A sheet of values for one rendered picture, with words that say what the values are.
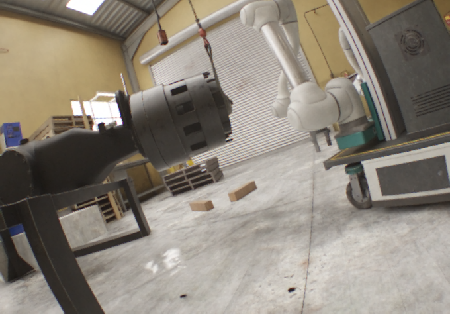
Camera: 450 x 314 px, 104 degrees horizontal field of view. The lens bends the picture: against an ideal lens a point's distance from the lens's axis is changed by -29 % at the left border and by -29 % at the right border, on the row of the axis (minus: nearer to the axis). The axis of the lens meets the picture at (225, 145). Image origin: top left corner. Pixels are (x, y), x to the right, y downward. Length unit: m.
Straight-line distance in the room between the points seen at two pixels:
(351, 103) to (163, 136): 1.01
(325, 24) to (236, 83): 3.10
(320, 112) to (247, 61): 6.22
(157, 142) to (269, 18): 0.91
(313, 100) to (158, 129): 0.85
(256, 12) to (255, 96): 5.77
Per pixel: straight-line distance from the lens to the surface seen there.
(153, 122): 1.44
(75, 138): 1.73
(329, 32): 7.27
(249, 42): 7.34
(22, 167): 1.83
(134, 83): 9.04
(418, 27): 1.11
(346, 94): 1.20
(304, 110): 1.07
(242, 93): 7.11
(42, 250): 1.01
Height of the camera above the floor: 0.55
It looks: 1 degrees up
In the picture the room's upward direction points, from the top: 20 degrees counter-clockwise
